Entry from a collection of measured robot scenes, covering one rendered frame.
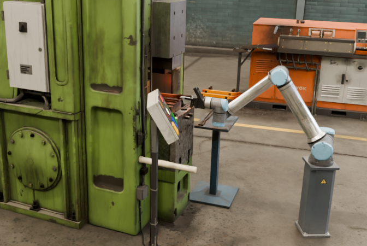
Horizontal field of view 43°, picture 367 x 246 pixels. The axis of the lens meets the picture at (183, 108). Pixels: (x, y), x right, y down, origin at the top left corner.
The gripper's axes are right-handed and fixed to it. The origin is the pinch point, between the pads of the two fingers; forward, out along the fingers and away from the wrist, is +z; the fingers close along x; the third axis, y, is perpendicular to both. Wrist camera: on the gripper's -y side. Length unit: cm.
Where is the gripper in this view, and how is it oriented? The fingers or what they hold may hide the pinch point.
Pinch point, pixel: (182, 95)
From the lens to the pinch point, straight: 360.4
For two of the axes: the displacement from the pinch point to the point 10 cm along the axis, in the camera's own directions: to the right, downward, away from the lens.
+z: -9.3, -1.4, 3.5
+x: 3.8, -2.6, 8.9
